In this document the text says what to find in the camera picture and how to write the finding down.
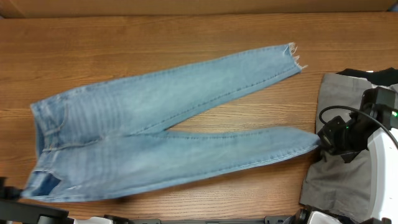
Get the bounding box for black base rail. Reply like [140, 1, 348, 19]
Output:
[130, 215, 290, 224]

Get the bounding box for grey folded garment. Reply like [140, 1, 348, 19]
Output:
[300, 73, 376, 222]

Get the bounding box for light blue denim jeans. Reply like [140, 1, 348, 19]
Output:
[22, 43, 318, 202]

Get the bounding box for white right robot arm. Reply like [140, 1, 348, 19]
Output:
[292, 103, 397, 223]

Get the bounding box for brown cardboard back panel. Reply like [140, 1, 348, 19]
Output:
[1, 0, 395, 18]

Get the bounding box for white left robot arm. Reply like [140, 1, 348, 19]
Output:
[1, 177, 132, 224]

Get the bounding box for black folded garment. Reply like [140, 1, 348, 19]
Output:
[338, 67, 397, 86]

